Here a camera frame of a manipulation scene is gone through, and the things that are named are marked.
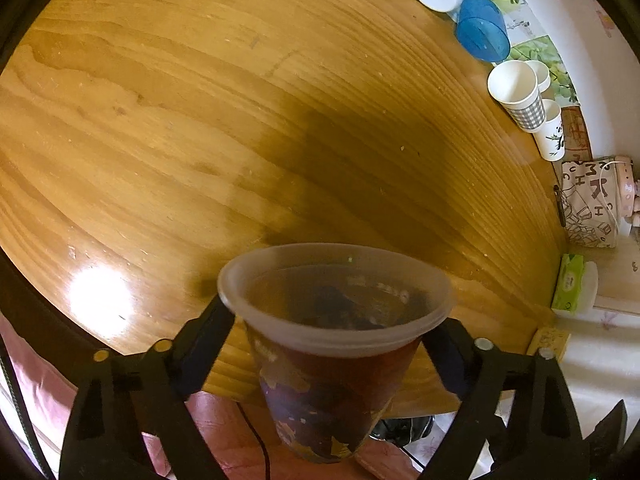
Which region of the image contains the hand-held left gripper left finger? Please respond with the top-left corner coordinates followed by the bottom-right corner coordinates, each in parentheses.
top-left (59, 294), bottom-right (237, 480)

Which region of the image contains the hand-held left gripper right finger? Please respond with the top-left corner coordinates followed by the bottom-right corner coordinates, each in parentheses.
top-left (423, 318), bottom-right (586, 480)

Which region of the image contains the translucent patterned plastic cup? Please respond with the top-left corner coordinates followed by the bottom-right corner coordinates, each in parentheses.
top-left (217, 243), bottom-right (455, 464)

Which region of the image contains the white leaf-print paper cup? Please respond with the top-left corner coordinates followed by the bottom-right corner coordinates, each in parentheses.
top-left (532, 99), bottom-right (566, 162)

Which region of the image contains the grey checked paper cup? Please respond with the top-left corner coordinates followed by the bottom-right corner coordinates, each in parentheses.
top-left (487, 61), bottom-right (546, 133)

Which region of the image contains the small white cup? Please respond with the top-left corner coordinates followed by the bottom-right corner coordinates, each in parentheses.
top-left (525, 60), bottom-right (551, 94)

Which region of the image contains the blue plastic cup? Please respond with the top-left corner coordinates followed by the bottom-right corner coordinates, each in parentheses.
top-left (454, 0), bottom-right (511, 64)

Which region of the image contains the black object under table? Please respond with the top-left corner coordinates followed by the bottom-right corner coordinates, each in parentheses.
top-left (372, 414), bottom-right (435, 447)

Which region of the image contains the pink cloth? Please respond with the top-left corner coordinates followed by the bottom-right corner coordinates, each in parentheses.
top-left (0, 310), bottom-right (426, 480)

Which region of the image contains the yellow sponge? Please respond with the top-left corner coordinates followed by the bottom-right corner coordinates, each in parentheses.
top-left (528, 327), bottom-right (572, 364)

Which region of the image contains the green tissue pack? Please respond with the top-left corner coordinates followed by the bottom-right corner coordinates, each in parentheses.
top-left (551, 253), bottom-right (599, 317)

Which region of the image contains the printed canvas bag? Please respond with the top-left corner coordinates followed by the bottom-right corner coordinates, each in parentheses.
top-left (561, 159), bottom-right (621, 249)

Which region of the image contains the grape-print table mat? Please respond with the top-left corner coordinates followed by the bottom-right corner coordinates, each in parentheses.
top-left (372, 0), bottom-right (581, 107)

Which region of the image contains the black cable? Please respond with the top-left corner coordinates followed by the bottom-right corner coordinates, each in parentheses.
top-left (235, 402), bottom-right (273, 480)

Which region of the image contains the pink device with white cable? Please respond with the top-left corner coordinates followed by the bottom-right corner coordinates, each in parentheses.
top-left (585, 156), bottom-right (640, 238)

